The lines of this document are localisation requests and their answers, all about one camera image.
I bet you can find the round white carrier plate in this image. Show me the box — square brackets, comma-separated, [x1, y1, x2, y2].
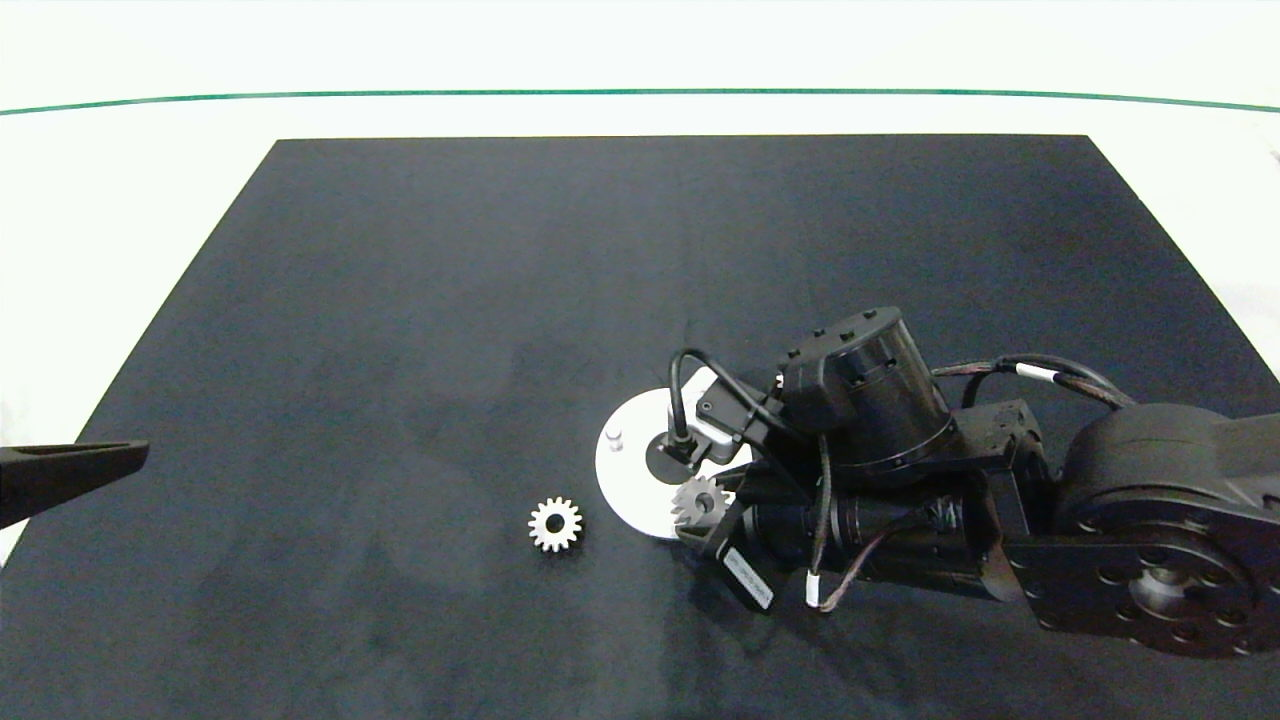
[595, 388, 753, 541]

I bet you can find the dark rectangular work mat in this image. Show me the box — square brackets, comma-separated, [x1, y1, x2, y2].
[0, 135, 1280, 720]

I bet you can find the boxy wrist camera shiny side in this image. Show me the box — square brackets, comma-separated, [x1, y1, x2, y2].
[692, 365, 763, 467]

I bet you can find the black camera cable loop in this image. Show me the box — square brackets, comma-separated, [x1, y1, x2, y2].
[667, 348, 793, 468]

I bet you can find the black cable with white tag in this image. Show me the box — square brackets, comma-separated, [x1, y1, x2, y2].
[930, 353, 1141, 412]

